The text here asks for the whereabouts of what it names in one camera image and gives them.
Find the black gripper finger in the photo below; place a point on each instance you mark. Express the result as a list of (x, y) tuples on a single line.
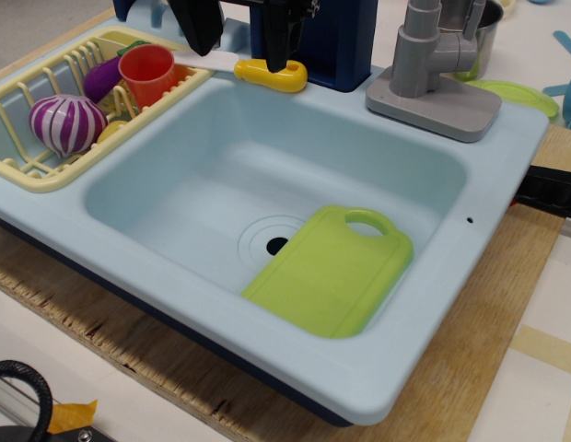
[(200, 22), (282, 28)]

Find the yellow handled toy knife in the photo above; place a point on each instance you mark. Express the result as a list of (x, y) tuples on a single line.
[(292, 79)]

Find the green plastic cutting board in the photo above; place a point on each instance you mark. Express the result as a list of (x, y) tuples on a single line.
[(333, 275)]

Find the plywood base board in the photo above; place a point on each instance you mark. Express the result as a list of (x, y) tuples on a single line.
[(498, 368)]

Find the orange plastic cup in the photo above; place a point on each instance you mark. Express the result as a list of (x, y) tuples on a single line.
[(149, 72)]

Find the purple toy eggplant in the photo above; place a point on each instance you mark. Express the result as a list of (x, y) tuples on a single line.
[(102, 78)]

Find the yellow toy food piece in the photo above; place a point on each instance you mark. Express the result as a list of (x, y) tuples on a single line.
[(111, 129)]

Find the grey toy faucet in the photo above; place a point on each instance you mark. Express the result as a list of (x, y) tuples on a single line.
[(415, 90)]

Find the stainless steel pot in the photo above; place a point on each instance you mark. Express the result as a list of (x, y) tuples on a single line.
[(453, 15)]

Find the purple white toy onion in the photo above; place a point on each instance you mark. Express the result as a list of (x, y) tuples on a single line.
[(67, 124)]

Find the light blue toy sink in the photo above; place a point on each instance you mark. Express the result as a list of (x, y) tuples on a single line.
[(178, 212)]

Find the cream yellow dish rack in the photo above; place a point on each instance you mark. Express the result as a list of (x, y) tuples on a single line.
[(24, 160)]

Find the green plastic plate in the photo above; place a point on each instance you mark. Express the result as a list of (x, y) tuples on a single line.
[(522, 95)]

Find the blue plastic utensil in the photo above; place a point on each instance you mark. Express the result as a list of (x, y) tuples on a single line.
[(564, 39)]

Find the blue plastic cup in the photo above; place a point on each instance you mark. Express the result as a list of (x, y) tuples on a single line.
[(565, 91)]

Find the black clamp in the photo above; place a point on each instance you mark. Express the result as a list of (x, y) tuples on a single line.
[(547, 190)]

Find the yellow tape piece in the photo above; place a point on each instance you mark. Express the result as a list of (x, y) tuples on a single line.
[(71, 416)]

